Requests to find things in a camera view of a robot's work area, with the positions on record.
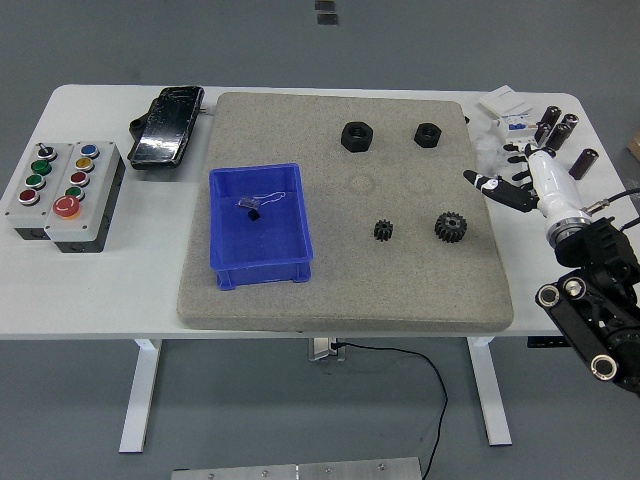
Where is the grey-brown foam mat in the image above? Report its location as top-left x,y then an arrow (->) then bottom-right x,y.
175,91 -> 516,335

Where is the small clear plastic tag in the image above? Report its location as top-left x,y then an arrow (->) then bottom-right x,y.
236,189 -> 289,210

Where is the crumpled clear plastic bag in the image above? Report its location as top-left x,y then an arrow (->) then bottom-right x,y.
472,128 -> 509,174

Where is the white wall switch panel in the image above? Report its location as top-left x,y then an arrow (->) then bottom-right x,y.
478,85 -> 534,117

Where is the white table leg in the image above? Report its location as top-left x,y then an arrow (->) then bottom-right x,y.
118,338 -> 164,455
467,337 -> 514,447

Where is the grey metal plate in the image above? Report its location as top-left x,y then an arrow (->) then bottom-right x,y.
171,456 -> 424,480

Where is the large black gear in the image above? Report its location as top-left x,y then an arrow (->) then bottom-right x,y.
433,211 -> 469,245

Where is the blue plastic box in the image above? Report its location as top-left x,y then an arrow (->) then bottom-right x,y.
207,162 -> 315,292

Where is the small black hex nut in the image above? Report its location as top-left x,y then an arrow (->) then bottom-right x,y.
413,121 -> 443,149

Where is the large black hex nut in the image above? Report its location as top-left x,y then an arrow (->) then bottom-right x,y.
339,120 -> 375,153

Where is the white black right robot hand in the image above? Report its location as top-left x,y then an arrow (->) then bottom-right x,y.
462,142 -> 586,224

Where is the silver under-table control box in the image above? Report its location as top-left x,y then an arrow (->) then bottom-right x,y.
307,338 -> 347,362

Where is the grey emergency-stop control box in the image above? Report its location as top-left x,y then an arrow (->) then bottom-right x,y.
43,140 -> 126,255

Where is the glossy black device case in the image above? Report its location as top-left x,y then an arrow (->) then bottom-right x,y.
127,85 -> 206,172

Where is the black table height panel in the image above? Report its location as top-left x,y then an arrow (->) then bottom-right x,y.
526,335 -> 571,349

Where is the grey four-button control box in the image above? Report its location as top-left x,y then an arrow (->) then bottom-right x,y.
3,142 -> 76,242

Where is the black power cord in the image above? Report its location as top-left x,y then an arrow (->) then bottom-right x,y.
332,341 -> 449,474

